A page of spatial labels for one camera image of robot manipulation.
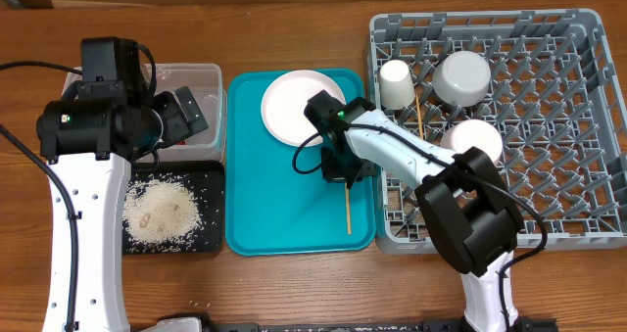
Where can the black plastic tray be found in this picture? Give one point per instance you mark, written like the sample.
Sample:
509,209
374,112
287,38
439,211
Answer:
206,180

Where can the teal serving tray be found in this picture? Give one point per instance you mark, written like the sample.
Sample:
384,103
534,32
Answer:
269,208

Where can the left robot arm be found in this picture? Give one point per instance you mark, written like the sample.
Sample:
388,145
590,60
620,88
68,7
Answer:
89,139

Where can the wooden chopstick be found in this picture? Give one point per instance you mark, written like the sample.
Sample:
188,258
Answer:
418,116
348,210

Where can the pale green cup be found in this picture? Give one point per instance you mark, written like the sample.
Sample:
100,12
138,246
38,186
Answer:
396,86

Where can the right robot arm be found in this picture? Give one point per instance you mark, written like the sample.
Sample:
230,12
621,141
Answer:
471,218

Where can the pink plate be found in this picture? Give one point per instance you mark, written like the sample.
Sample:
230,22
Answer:
285,100

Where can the grey dish rack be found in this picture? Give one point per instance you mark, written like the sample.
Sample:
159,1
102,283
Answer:
554,96

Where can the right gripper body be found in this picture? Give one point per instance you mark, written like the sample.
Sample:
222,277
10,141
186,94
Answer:
346,173

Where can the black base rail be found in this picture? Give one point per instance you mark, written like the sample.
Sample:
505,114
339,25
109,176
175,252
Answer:
427,325

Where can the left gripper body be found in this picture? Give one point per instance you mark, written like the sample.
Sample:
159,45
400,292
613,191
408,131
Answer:
175,125

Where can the grey bowl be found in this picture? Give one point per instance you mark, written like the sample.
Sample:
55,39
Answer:
462,79

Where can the white rice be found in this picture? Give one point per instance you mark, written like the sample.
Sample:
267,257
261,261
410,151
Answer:
175,216

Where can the pink bowl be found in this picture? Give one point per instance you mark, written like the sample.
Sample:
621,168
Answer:
474,133

